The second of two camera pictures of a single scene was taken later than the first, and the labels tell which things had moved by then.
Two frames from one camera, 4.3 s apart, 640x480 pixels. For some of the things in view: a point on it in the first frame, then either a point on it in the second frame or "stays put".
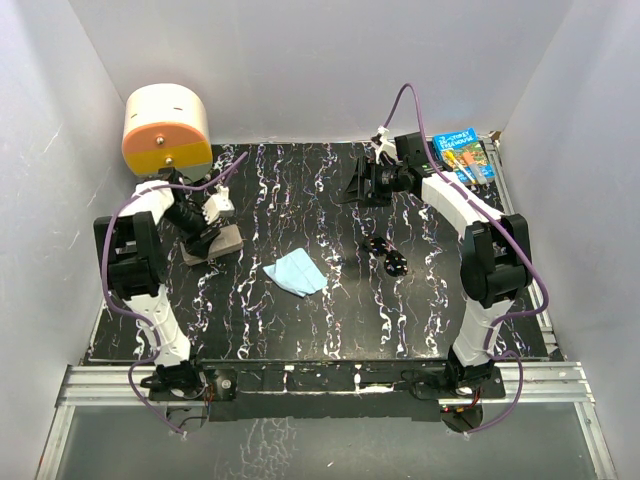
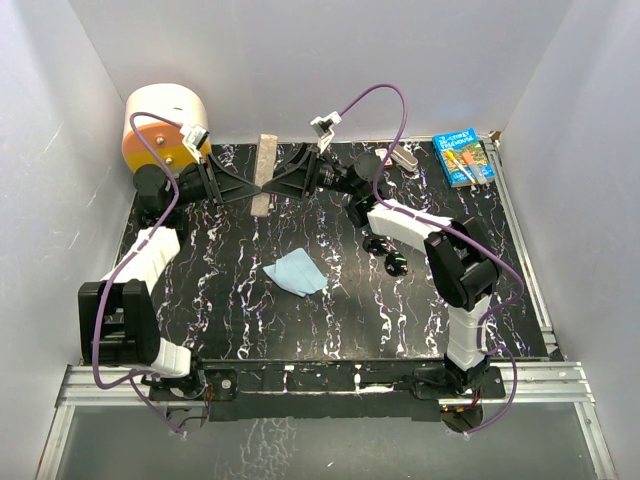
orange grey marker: x=470 y=160 stays put
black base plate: x=337 y=391 stays put
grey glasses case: x=229 y=239 → x=265 y=170
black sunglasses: x=395 y=263 stays put
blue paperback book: x=459 y=143 stays put
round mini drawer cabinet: x=166 y=126 stays put
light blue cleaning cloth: x=297 y=272 stays put
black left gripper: x=197 y=243 → x=221 y=185
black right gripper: x=366 y=169 → x=298 y=180
